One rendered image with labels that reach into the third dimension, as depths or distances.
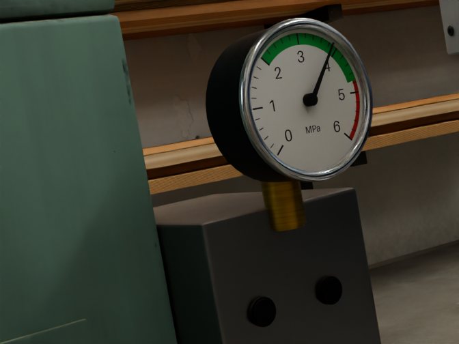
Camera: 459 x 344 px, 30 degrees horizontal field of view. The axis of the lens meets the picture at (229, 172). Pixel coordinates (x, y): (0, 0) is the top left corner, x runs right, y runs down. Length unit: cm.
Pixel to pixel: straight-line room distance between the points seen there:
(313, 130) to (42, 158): 11
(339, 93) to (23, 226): 13
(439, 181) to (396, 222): 29
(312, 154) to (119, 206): 8
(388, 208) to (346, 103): 321
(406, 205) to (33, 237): 330
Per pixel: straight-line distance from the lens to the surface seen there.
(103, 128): 35
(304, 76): 33
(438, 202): 372
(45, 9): 35
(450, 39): 77
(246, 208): 36
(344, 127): 34
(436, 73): 376
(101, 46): 36
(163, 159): 251
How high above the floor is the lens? 66
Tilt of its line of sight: 3 degrees down
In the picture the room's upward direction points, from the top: 10 degrees counter-clockwise
